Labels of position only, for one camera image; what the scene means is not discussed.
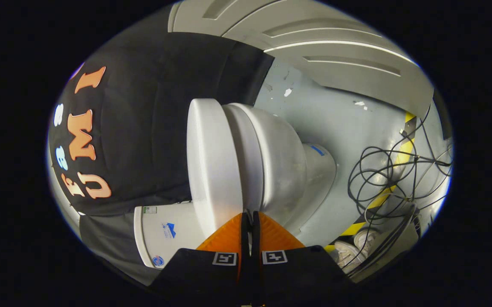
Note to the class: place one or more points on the person's white shoe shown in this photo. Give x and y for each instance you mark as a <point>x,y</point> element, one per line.
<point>348,254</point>
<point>365,238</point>

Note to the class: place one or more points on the white toilet lid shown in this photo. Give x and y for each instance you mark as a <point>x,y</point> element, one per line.
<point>207,162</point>

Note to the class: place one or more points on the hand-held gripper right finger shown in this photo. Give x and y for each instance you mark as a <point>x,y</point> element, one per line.
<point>297,273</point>

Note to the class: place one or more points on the white panelled door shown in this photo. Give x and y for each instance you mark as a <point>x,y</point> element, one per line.
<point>335,51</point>

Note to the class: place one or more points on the white toilet seat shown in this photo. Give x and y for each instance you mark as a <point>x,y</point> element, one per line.
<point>251,162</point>

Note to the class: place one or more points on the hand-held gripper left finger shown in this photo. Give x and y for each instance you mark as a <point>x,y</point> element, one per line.
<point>203,273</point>

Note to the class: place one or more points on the white toilet body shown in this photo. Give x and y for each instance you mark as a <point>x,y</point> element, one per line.
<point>284,162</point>

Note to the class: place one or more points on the black backdrop cloth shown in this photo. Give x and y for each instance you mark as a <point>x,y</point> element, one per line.
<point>143,128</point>

